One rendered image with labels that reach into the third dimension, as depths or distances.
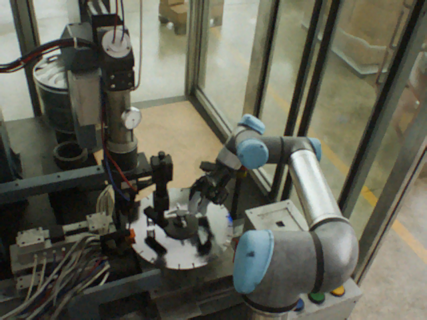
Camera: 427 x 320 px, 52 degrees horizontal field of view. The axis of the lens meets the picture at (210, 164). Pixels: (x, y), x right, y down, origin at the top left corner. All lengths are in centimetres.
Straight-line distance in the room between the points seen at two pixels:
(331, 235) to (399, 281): 188
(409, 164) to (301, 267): 44
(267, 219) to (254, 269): 72
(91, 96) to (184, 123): 112
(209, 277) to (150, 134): 88
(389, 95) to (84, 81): 69
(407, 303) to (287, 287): 186
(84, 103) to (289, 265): 58
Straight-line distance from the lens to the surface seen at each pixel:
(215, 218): 140
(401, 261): 283
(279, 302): 84
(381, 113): 113
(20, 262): 152
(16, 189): 141
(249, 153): 110
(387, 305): 260
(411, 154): 112
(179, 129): 208
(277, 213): 153
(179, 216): 133
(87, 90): 104
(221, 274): 139
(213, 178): 128
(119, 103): 100
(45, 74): 189
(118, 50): 93
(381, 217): 124
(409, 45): 105
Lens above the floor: 198
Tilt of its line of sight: 40 degrees down
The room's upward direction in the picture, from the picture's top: 6 degrees clockwise
